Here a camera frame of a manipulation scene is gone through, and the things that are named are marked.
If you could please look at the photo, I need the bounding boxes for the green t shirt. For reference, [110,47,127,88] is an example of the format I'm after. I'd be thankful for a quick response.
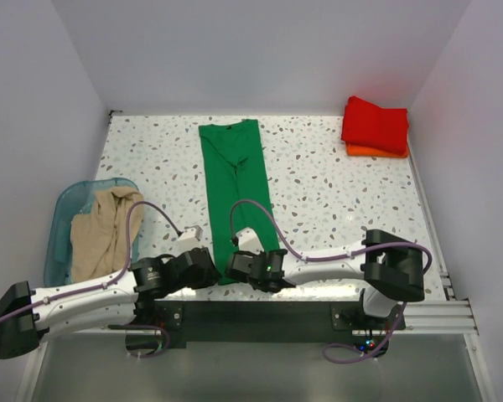
[199,120,278,273]

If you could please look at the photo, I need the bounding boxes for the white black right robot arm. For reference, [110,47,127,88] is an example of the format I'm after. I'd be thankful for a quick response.
[225,228,432,329]

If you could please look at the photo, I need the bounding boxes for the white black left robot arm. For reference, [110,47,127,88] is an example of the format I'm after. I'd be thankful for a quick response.
[0,247,221,359]

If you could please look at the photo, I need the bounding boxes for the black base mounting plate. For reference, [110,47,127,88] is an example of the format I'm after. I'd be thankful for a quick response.
[111,300,406,354]

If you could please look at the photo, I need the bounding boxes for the beige crumpled t shirt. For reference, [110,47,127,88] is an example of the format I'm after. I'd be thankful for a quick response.
[70,187,143,283]

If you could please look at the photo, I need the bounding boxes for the clear blue plastic bin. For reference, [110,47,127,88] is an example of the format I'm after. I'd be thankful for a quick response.
[43,178,137,287]

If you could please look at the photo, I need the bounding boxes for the orange folded t shirt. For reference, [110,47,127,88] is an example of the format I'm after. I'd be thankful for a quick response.
[345,143,409,158]

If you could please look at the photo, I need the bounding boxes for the red folded t shirt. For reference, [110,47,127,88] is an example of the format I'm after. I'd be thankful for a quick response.
[341,96,409,154]

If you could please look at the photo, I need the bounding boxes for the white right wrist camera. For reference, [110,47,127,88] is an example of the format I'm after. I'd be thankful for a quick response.
[236,228,264,254]

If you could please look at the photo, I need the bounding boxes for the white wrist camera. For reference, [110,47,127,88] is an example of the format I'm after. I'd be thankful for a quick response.
[236,228,264,254]
[177,225,203,245]

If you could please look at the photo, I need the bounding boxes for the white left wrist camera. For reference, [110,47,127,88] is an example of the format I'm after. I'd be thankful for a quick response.
[177,225,203,245]

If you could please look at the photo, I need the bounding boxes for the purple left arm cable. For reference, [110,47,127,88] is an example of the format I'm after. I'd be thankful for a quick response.
[0,200,188,359]

